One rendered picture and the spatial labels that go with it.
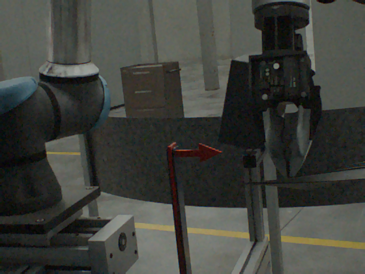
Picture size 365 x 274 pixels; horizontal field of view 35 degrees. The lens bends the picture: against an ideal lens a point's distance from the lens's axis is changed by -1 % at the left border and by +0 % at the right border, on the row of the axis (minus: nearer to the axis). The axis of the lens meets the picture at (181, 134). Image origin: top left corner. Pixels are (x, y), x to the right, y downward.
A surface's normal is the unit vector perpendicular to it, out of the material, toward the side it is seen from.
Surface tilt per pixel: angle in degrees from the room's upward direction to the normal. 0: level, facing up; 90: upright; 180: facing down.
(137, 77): 90
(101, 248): 90
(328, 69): 90
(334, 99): 90
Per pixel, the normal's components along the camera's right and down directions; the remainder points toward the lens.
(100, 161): -0.77, 0.19
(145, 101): -0.44, 0.21
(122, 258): 0.95, -0.04
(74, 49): 0.41, 0.31
